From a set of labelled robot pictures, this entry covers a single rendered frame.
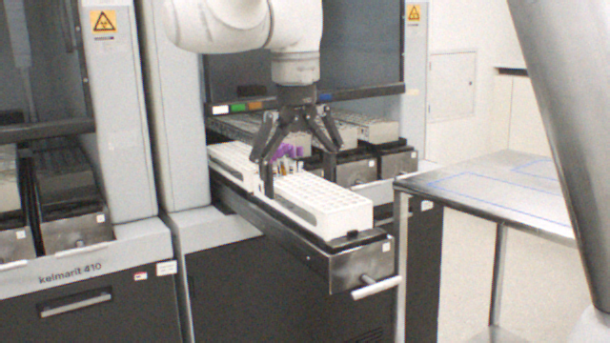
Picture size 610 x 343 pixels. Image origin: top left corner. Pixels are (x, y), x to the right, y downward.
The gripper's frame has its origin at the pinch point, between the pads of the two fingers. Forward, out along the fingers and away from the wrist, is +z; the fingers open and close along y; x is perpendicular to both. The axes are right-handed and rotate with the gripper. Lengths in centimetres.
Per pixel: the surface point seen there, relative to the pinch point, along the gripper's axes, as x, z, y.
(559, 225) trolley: -36.2, 3.5, 31.2
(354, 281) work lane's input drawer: -21.2, 10.9, -1.9
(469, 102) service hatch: 142, 22, 206
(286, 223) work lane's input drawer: -4.5, 5.2, -5.7
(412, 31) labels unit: 32, -28, 57
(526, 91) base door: 117, 15, 229
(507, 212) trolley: -27.1, 3.6, 28.8
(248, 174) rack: 14.4, 0.5, -4.8
